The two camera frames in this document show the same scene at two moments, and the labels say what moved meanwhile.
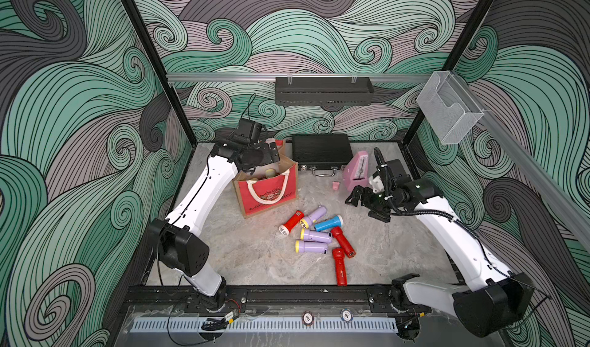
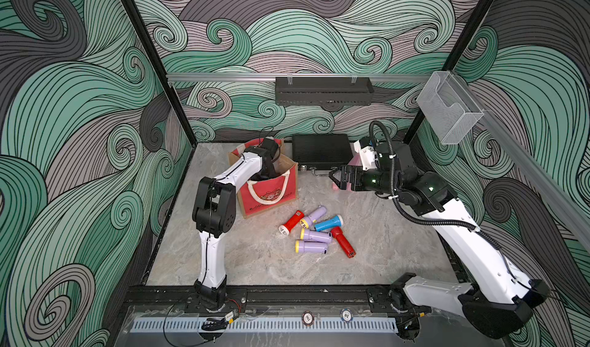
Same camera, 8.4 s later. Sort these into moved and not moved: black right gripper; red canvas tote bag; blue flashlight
Moved: black right gripper
Not moved: blue flashlight; red canvas tote bag
